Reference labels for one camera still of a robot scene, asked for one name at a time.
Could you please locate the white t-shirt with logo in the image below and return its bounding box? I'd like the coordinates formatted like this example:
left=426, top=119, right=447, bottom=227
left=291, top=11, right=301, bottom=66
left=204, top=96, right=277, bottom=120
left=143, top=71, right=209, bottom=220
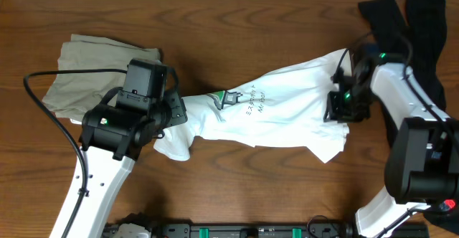
left=153, top=49, right=351, bottom=163

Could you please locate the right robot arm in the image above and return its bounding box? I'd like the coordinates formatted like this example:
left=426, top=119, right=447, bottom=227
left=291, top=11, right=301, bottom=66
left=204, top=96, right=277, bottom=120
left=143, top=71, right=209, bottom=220
left=323, top=44, right=458, bottom=237

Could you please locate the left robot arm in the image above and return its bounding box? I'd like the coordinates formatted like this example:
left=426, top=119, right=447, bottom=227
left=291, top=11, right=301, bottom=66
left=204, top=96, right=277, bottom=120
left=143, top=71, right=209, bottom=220
left=51, top=59, right=187, bottom=237

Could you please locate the black garment with red stripe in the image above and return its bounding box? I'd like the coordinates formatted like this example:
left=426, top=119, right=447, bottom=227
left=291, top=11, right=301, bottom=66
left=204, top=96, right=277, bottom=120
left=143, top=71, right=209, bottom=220
left=357, top=0, right=459, bottom=234

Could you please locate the small white cloth under garment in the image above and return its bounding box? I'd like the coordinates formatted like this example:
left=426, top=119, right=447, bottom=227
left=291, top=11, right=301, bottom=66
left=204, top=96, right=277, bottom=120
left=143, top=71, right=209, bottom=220
left=70, top=119, right=82, bottom=125

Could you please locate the folded olive green garment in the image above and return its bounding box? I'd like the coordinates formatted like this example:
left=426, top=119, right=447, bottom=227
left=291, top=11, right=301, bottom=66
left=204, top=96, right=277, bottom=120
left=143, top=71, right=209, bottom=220
left=42, top=34, right=161, bottom=121

